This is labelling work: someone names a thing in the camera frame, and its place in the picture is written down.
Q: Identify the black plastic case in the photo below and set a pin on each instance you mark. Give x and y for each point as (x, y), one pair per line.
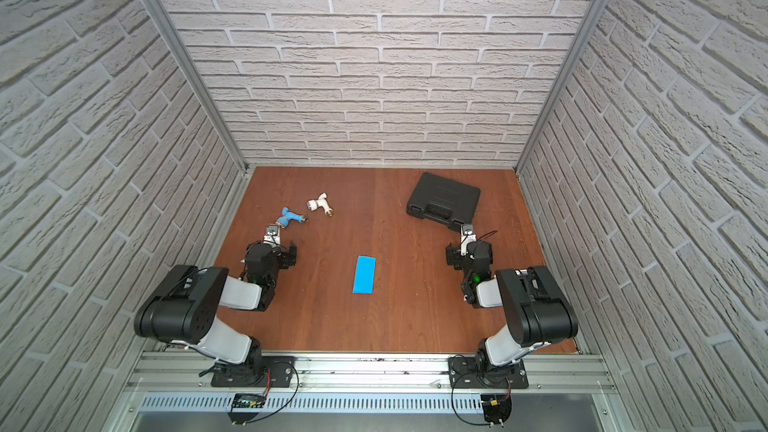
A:
(444, 201)

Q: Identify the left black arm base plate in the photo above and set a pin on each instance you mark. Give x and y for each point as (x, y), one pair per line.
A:
(276, 371)

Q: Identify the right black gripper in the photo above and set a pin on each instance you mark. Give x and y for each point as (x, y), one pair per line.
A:
(454, 255)

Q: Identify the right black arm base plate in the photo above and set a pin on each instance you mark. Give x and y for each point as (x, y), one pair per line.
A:
(466, 373)

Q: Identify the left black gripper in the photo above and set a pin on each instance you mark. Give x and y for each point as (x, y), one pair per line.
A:
(285, 252)

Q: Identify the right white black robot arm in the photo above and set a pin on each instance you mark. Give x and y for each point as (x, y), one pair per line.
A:
(537, 312)

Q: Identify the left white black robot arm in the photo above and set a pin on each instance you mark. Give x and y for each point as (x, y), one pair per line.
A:
(182, 310)

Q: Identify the blue plastic tap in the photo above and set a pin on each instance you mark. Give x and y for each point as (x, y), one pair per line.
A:
(287, 216)

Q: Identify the blue square paper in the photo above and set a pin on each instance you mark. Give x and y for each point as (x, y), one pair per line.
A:
(364, 275)

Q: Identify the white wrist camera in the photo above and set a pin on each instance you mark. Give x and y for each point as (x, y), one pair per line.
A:
(272, 235)
(468, 237)

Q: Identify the right small connector board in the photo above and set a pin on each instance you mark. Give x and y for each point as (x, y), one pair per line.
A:
(496, 408)

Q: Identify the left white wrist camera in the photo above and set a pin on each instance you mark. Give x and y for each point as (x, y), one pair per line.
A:
(272, 235)

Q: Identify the aluminium front rail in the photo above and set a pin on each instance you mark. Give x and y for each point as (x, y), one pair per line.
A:
(379, 372)

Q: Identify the left small circuit board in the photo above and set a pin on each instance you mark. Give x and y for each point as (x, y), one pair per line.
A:
(248, 401)

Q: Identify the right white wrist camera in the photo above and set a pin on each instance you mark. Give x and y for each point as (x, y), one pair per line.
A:
(468, 237)

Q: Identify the white plastic tap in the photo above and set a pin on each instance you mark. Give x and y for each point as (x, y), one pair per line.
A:
(321, 202)

